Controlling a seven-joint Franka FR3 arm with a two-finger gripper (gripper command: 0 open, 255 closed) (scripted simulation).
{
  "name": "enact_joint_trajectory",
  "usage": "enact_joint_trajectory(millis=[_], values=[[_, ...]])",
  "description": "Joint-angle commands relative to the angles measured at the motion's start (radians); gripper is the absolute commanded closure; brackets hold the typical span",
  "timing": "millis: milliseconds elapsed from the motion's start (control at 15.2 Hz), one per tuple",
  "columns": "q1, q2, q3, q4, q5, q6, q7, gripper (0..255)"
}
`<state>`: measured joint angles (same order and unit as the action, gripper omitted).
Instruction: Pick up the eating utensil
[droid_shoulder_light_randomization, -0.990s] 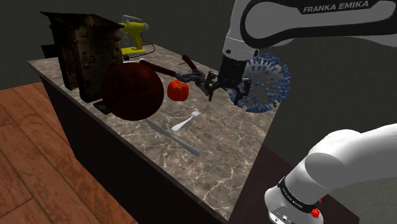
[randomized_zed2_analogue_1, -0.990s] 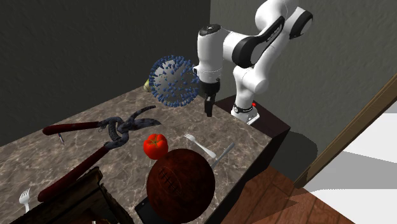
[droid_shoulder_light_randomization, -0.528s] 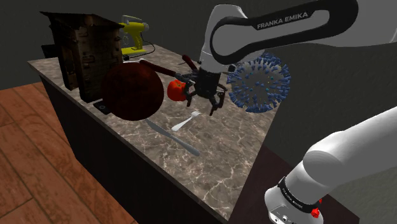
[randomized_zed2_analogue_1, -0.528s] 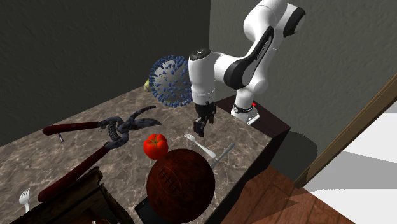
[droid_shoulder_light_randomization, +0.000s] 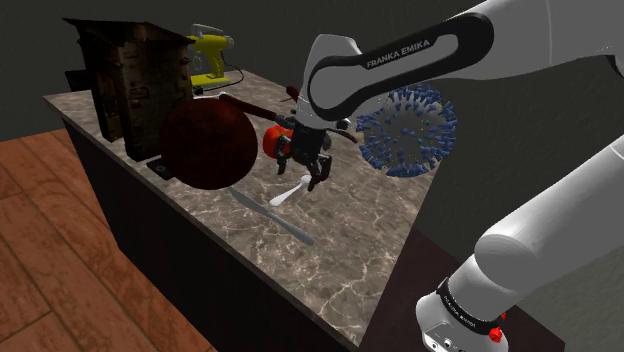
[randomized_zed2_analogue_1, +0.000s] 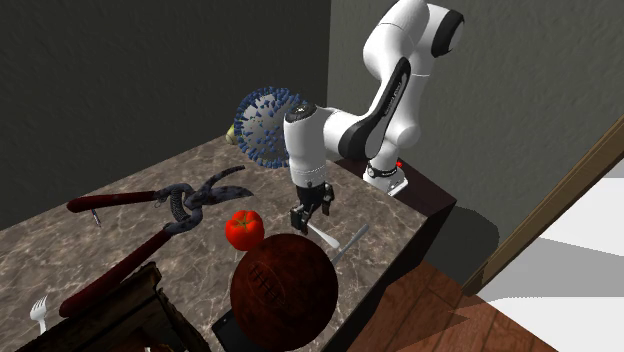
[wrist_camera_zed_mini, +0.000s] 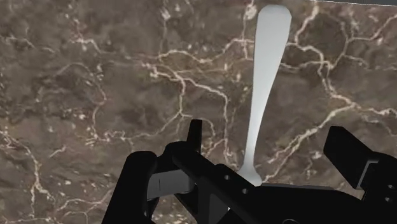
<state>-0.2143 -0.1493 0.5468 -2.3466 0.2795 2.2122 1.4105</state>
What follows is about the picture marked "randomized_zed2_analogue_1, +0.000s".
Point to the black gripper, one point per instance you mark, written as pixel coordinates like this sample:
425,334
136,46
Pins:
312,195

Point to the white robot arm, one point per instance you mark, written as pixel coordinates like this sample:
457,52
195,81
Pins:
390,48

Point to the white spoon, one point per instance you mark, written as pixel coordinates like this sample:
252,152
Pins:
325,237

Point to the grey metal utensil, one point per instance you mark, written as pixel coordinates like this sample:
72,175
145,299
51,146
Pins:
352,242

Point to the red tomato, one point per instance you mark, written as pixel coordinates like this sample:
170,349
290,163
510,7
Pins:
245,231

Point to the brown leather ball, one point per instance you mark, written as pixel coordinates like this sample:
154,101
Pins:
285,292

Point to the grey ball with blue spikes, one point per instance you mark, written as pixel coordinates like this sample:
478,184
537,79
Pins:
261,129

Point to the small yellow object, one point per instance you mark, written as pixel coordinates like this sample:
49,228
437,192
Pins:
230,135

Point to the black tablet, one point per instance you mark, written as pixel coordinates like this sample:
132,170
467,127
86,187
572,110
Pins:
233,332

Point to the small dark pen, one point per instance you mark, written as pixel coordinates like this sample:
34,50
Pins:
95,217

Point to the dark wooden crate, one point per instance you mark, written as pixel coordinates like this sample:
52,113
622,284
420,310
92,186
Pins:
122,317

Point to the white fork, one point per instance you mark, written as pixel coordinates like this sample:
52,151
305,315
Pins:
39,309

